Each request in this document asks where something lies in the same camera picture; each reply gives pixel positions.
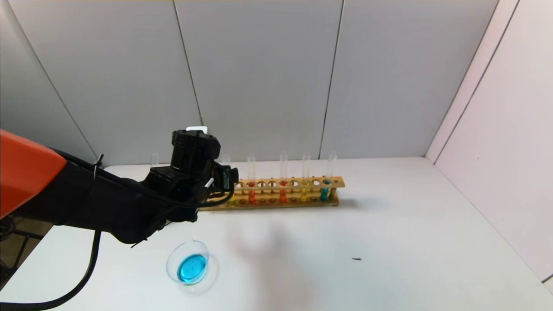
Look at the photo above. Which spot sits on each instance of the glass test tube orange pigment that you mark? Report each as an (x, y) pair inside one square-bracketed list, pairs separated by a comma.
[(252, 196), (283, 196)]

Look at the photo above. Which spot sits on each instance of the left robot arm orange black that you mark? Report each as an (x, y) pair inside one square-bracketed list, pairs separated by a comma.
[(26, 172)]

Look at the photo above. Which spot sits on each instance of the wooden test tube rack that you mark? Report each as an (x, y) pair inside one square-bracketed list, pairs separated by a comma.
[(285, 204)]

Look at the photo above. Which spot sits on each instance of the clear glass beaker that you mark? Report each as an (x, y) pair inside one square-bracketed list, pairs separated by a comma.
[(190, 268)]

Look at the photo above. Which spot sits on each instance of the black metal frame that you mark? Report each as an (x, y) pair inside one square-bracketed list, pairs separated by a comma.
[(17, 242)]

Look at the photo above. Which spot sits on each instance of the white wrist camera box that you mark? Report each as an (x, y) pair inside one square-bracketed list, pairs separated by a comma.
[(196, 128)]

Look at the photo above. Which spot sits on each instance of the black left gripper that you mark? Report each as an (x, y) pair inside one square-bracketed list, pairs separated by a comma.
[(231, 174)]

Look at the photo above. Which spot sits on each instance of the glass test tube blue pigment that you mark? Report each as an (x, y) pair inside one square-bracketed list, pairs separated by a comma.
[(324, 194), (154, 160)]

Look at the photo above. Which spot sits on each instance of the glass test tube yellow pigment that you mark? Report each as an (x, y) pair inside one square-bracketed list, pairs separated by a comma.
[(231, 201), (304, 195)]

